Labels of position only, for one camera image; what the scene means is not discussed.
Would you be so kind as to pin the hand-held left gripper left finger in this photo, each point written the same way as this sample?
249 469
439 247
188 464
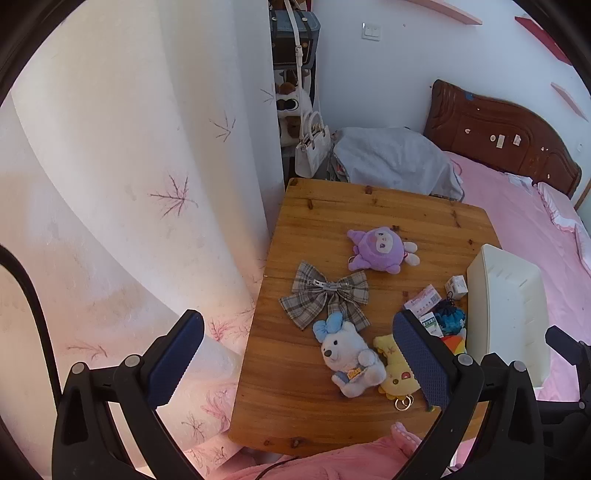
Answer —
178 355

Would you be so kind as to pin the white bear plush blue bow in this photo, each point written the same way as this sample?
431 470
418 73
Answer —
344 350

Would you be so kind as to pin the brown wooden headboard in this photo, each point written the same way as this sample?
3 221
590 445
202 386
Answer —
489 124

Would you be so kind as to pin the white handbag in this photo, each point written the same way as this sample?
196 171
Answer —
314 147

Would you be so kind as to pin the pink packet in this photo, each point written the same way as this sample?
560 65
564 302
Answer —
425 300

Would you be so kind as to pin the black shelf rack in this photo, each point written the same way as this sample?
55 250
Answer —
315 78

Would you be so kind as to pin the pink wall shelf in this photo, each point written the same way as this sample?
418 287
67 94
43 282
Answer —
455 10
569 100
547 41

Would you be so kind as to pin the white plastic storage bin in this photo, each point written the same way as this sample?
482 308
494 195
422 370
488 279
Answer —
503 300

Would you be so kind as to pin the white light switch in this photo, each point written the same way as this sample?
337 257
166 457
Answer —
371 31

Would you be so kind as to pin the white leaf-print curtain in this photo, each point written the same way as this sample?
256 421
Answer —
138 138

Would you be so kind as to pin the small white box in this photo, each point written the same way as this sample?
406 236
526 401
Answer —
457 286

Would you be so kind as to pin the plaid bow hair clip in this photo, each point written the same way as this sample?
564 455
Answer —
341 295

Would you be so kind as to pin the purple plush toy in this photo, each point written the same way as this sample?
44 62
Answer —
376 249

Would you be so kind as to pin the pink ruffled pillow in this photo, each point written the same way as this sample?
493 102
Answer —
565 212

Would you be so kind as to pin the orange rainbow toy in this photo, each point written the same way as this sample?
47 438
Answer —
455 344

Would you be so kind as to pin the pink fleece clothing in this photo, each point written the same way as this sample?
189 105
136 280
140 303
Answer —
332 461

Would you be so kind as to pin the grey cloth bundle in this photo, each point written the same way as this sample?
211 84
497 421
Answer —
397 157

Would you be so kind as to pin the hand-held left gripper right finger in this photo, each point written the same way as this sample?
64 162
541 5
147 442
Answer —
420 364

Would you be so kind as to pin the white paper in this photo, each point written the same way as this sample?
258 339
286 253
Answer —
518 180

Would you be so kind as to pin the patterned fabric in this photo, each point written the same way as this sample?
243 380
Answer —
336 171

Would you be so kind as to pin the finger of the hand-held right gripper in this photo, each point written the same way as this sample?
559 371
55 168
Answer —
565 346
565 417

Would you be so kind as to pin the pink bed sheet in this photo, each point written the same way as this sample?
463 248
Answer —
508 221

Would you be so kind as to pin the green and white box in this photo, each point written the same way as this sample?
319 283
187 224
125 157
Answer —
433 325

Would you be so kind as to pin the brown and white plush toy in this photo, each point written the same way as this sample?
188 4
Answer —
291 106

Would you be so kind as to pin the dark blue pompom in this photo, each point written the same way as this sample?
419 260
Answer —
450 316

